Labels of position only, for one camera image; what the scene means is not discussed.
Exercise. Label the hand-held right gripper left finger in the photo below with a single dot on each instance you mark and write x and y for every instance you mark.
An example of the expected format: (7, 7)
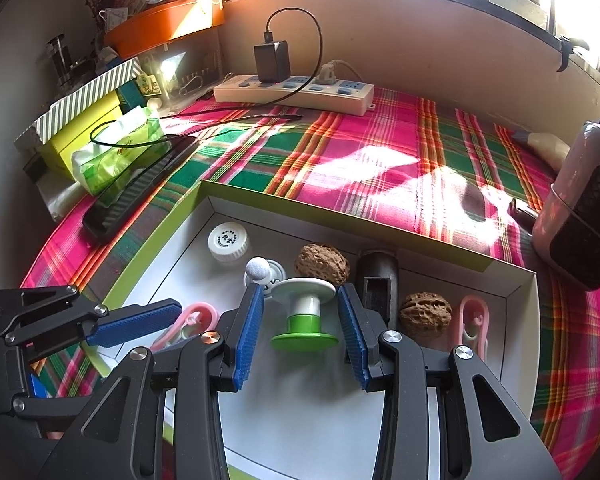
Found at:
(250, 330)

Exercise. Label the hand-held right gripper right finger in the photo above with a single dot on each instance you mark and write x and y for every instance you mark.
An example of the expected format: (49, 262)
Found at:
(352, 340)

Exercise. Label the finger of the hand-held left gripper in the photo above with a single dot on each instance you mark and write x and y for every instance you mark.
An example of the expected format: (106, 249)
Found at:
(55, 407)
(140, 322)

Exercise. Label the pink plastic clip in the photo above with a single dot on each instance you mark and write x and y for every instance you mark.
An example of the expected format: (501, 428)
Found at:
(482, 320)
(207, 312)

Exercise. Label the green and white spool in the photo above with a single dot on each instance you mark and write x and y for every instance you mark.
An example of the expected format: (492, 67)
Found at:
(302, 310)

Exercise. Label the white ball-top knob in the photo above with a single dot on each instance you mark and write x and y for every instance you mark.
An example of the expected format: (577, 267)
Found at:
(257, 268)

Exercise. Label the black handheld device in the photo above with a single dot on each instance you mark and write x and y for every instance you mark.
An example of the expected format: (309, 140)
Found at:
(377, 270)

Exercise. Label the white bottle cap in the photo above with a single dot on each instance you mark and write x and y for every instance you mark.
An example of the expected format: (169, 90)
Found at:
(227, 240)

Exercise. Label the green and white cardboard box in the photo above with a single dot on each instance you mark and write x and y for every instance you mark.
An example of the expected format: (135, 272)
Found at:
(290, 425)

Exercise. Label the brown walnut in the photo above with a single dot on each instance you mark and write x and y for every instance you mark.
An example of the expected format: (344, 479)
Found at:
(425, 310)
(322, 262)

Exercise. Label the black smartphone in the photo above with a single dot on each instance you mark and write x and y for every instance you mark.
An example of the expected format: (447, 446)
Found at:
(125, 205)

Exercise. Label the white board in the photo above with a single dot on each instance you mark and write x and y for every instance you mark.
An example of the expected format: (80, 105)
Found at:
(62, 200)

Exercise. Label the green tissue pack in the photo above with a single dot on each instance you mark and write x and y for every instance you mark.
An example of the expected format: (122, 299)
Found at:
(115, 160)

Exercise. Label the plaid tablecloth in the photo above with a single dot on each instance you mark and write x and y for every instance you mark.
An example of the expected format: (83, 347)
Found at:
(380, 170)

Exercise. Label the yellow-green box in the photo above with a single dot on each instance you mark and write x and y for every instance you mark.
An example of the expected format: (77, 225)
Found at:
(67, 150)

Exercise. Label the dark green small box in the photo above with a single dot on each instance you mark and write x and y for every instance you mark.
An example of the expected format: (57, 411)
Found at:
(35, 167)

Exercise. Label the small green carton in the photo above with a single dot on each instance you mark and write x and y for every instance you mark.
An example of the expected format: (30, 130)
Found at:
(132, 95)

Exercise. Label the green striped box lid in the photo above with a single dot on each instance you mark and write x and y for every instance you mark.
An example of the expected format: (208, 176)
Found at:
(95, 92)

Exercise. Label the white power strip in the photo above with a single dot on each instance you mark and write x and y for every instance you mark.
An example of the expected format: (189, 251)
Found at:
(330, 102)

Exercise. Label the white plug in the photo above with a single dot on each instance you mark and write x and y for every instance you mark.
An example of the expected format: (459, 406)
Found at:
(327, 75)

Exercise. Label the black charger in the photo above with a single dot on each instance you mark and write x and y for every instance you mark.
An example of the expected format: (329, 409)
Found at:
(272, 62)

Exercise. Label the black metal tumbler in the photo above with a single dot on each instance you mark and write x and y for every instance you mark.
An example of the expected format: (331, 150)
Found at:
(59, 60)

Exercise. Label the beige cone object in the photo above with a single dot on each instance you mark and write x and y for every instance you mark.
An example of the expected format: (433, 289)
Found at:
(550, 147)

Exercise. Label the orange tray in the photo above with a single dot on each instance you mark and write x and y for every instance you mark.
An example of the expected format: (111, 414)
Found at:
(165, 25)

